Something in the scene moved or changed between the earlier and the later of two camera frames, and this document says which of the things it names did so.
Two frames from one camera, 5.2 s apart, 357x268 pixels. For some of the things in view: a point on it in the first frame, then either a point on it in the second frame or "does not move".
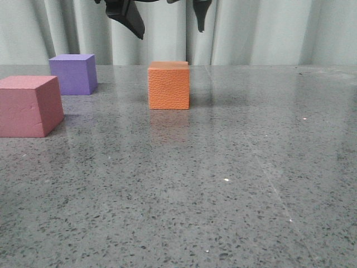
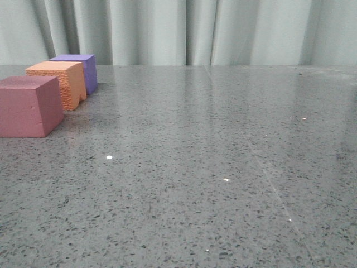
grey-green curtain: x=235 y=32 does not move
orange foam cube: x=168 y=85 to x=71 y=77
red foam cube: x=30 y=106 does not move
